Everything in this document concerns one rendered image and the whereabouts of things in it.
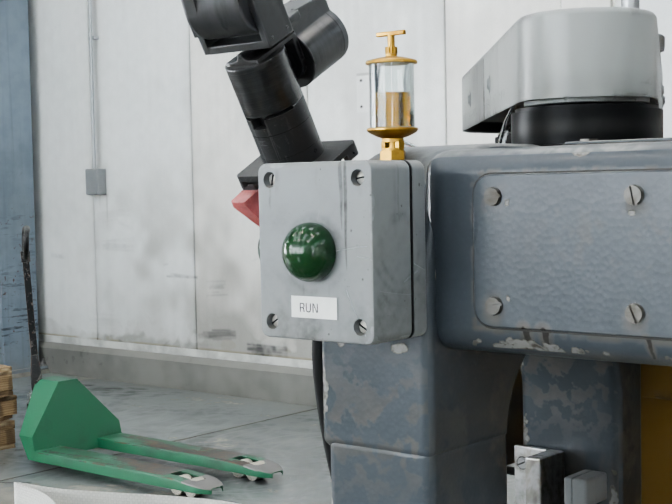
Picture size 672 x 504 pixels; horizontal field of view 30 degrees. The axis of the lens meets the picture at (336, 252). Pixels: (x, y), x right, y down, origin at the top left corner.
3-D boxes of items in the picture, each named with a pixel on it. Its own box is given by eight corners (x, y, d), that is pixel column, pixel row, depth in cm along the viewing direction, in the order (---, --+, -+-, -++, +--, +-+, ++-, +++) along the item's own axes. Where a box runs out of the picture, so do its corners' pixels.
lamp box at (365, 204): (260, 336, 65) (256, 163, 65) (316, 327, 69) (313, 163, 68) (374, 346, 61) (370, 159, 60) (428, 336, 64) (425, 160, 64)
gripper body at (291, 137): (280, 160, 122) (253, 91, 119) (363, 156, 116) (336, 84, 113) (241, 193, 118) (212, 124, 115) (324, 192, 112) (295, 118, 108)
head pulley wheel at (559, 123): (482, 151, 75) (482, 109, 75) (558, 152, 82) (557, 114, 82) (620, 146, 69) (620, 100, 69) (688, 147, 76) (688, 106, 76)
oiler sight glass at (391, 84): (360, 128, 70) (359, 64, 69) (388, 129, 72) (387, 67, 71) (397, 126, 68) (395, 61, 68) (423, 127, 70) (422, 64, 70)
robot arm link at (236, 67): (208, 62, 111) (255, 57, 108) (253, 29, 116) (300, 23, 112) (236, 131, 114) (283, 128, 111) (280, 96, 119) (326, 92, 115)
